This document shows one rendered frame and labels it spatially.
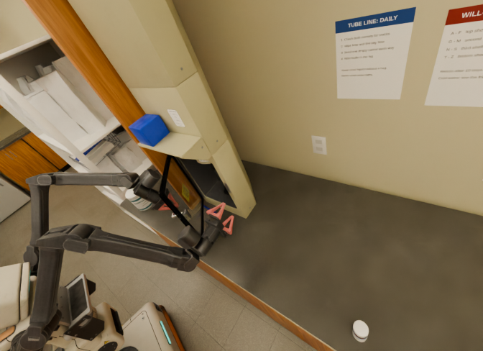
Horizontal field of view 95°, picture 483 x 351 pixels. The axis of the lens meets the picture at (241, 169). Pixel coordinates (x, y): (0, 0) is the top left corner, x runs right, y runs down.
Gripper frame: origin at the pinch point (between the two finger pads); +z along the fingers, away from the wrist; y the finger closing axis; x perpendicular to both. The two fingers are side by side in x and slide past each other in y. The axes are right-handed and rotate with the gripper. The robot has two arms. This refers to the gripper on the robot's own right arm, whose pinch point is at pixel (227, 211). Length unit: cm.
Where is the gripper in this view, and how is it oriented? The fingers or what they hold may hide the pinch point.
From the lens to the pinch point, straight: 95.0
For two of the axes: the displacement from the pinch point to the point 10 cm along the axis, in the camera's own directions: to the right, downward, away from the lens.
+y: -3.3, -6.8, -6.6
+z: 5.3, -7.1, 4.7
